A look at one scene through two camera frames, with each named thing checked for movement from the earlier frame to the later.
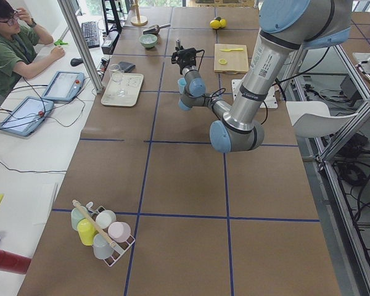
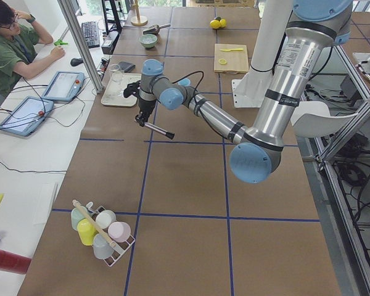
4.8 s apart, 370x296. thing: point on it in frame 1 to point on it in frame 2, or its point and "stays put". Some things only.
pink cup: (119, 231) stays put
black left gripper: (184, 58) to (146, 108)
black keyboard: (90, 34) stays put
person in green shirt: (13, 37) stays put
